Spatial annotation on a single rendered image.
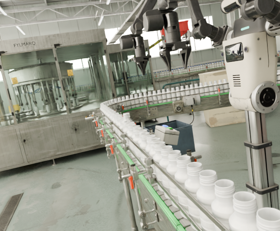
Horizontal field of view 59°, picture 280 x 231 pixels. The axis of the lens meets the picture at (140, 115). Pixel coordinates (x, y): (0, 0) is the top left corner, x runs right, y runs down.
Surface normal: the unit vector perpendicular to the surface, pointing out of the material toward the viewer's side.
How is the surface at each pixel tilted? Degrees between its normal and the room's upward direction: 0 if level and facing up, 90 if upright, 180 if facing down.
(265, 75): 101
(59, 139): 90
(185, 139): 90
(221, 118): 90
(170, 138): 90
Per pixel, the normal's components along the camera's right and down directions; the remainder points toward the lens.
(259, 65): 0.28, 0.29
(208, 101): -0.05, 0.17
